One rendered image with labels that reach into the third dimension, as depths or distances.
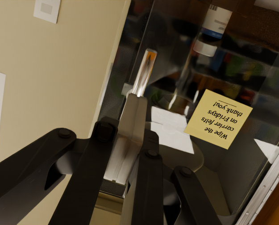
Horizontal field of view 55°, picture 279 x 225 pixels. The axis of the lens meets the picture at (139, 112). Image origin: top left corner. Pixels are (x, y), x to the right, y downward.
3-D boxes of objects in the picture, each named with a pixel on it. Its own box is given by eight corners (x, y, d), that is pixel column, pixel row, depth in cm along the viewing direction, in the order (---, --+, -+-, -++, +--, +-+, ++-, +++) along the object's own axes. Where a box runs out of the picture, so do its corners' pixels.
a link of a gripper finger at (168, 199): (135, 172, 13) (194, 191, 13) (141, 126, 17) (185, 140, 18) (126, 196, 13) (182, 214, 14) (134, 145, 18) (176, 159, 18)
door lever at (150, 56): (144, 39, 37) (162, 46, 37) (124, 101, 41) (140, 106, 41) (142, 46, 32) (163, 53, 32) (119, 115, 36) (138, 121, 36)
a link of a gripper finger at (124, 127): (113, 182, 15) (100, 178, 15) (127, 128, 22) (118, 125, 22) (129, 138, 14) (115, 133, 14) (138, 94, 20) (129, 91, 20)
